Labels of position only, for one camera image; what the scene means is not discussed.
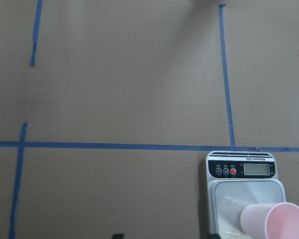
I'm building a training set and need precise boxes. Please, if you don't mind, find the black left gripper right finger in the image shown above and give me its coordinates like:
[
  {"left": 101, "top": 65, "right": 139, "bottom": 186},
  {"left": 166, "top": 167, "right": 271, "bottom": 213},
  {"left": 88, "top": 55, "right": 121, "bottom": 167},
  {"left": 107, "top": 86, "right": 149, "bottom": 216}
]
[{"left": 208, "top": 234, "right": 219, "bottom": 239}]

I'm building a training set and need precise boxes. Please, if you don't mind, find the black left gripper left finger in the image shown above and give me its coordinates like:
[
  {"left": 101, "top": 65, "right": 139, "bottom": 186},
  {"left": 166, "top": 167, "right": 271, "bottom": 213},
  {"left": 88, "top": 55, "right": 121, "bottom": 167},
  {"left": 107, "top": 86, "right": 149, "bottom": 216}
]
[{"left": 112, "top": 234, "right": 124, "bottom": 239}]

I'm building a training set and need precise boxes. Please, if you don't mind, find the pink plastic cup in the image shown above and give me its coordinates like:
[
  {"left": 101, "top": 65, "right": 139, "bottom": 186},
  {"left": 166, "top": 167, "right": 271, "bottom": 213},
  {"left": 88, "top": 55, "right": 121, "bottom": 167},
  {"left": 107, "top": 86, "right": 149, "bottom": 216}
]
[{"left": 240, "top": 203, "right": 299, "bottom": 239}]

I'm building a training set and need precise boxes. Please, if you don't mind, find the white digital kitchen scale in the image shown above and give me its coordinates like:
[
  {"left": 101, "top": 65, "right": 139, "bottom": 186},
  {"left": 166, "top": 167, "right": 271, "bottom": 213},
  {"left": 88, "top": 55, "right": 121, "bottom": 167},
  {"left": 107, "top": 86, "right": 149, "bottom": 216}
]
[{"left": 205, "top": 151, "right": 286, "bottom": 239}]

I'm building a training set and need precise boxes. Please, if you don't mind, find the brown paper table cover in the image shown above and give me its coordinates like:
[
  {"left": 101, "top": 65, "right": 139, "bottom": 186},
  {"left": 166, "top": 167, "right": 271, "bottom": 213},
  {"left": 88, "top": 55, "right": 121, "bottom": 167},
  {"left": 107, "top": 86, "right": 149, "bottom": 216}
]
[{"left": 0, "top": 0, "right": 299, "bottom": 239}]

